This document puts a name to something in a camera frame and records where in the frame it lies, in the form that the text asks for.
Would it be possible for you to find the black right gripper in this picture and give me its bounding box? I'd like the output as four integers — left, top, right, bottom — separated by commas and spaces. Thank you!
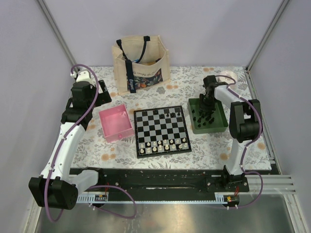
198, 94, 217, 117

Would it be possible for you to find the green plastic tray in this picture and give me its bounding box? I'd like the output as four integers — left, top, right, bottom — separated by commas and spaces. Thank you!
188, 99, 228, 134

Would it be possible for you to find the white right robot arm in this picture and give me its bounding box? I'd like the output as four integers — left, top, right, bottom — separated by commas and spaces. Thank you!
199, 75, 262, 192

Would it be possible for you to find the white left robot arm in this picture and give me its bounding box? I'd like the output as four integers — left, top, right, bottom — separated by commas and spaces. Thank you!
28, 68, 111, 210

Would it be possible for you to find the pink plastic box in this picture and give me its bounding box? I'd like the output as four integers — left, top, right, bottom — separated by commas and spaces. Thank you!
99, 104, 134, 143

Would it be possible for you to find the beige canvas tote bag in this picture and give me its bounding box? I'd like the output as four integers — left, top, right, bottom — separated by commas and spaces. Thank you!
112, 35, 171, 95

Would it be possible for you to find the black white chessboard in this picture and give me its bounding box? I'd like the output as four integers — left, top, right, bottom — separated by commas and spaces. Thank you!
134, 105, 191, 159

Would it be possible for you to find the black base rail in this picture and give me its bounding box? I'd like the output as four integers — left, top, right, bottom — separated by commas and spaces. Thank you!
69, 167, 251, 202

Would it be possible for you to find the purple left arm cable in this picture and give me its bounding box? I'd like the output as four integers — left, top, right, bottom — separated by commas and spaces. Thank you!
45, 63, 137, 222

